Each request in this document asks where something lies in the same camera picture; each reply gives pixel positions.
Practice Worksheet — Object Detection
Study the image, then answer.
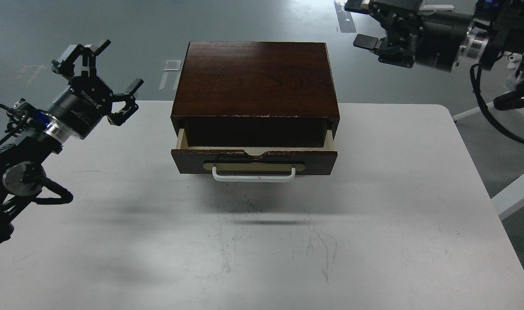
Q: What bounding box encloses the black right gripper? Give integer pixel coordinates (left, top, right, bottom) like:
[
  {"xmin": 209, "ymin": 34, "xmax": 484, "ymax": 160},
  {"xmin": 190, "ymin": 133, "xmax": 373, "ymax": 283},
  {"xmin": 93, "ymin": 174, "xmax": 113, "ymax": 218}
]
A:
[{"xmin": 344, "ymin": 0, "xmax": 490, "ymax": 72}]

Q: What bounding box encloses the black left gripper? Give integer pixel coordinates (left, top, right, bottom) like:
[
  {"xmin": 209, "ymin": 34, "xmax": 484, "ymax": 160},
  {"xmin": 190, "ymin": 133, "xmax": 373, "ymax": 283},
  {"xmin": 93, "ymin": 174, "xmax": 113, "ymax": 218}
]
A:
[{"xmin": 44, "ymin": 39, "xmax": 144, "ymax": 140}]

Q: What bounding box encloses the wooden drawer with white handle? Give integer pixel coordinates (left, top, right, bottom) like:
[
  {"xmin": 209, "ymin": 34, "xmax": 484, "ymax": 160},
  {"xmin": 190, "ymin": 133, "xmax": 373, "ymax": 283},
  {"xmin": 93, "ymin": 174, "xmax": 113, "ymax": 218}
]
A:
[{"xmin": 171, "ymin": 129, "xmax": 338, "ymax": 183}]

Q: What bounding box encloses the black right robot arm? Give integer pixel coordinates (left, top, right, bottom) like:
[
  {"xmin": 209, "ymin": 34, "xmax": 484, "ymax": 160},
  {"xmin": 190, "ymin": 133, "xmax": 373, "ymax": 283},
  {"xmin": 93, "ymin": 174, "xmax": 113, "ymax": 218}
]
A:
[{"xmin": 344, "ymin": 0, "xmax": 524, "ymax": 111}]

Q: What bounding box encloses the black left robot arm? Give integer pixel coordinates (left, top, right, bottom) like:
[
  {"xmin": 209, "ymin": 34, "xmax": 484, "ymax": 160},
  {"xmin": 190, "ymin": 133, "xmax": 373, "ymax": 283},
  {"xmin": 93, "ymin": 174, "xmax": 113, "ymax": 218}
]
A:
[{"xmin": 0, "ymin": 40, "xmax": 143, "ymax": 244}]

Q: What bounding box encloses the dark wooden drawer cabinet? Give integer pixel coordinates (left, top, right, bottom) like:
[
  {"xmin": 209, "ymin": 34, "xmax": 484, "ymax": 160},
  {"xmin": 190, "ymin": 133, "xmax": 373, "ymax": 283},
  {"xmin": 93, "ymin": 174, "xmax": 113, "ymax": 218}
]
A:
[{"xmin": 171, "ymin": 41, "xmax": 339, "ymax": 147}]

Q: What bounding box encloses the white desk foot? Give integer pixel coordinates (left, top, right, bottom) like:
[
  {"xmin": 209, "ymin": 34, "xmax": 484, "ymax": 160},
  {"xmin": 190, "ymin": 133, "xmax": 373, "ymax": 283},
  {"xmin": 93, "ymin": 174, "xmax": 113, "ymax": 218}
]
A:
[{"xmin": 419, "ymin": 3, "xmax": 455, "ymax": 11}]

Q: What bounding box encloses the white office chair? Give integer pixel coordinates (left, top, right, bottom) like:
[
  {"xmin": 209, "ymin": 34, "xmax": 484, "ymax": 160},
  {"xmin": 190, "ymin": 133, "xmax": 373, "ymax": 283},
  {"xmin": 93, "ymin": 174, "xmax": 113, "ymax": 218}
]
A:
[{"xmin": 506, "ymin": 53, "xmax": 522, "ymax": 81}]

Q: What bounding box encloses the white table leg frame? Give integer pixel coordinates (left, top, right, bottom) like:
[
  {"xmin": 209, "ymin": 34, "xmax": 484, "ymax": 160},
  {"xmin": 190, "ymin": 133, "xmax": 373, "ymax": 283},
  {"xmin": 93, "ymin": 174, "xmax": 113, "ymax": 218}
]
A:
[{"xmin": 453, "ymin": 107, "xmax": 524, "ymax": 220}]

